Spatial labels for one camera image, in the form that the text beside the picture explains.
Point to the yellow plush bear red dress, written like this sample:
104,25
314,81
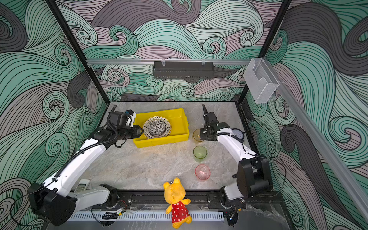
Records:
174,195

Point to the yellow plastic bin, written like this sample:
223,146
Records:
179,128

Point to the dotted plate yellow rim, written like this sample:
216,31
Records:
168,127

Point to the black alarm clock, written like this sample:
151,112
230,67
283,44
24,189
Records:
238,135

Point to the black leaf patterned bowl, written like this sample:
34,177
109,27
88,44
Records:
156,128

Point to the white slotted cable duct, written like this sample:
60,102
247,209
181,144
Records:
146,216

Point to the amber plastic cup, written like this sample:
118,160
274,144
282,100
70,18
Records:
196,136

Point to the pink plastic cup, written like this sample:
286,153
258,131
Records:
202,172

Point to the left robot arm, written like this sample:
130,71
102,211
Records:
54,200

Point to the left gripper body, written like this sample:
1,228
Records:
128,132

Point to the white remote control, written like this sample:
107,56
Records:
82,185

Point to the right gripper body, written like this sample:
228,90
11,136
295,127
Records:
205,134

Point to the clear acrylic wall holder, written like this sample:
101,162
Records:
261,79

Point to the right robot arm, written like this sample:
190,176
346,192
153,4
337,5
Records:
253,174

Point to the green plastic cup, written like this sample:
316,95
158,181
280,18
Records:
199,153

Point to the black wall shelf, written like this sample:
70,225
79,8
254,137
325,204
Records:
170,70

